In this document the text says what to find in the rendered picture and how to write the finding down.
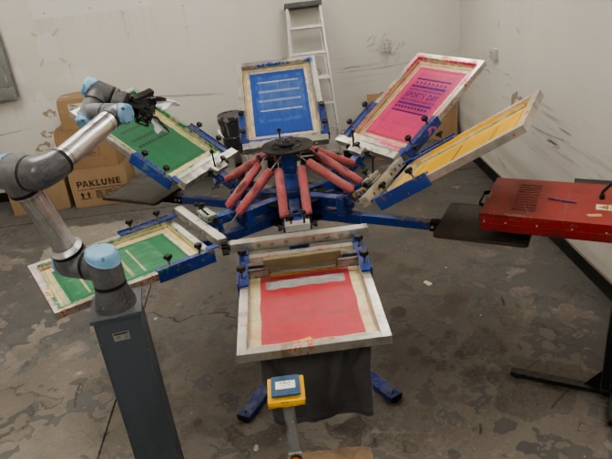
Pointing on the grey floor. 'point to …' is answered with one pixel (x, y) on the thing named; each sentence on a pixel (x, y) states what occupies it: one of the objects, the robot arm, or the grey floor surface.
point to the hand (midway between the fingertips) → (176, 117)
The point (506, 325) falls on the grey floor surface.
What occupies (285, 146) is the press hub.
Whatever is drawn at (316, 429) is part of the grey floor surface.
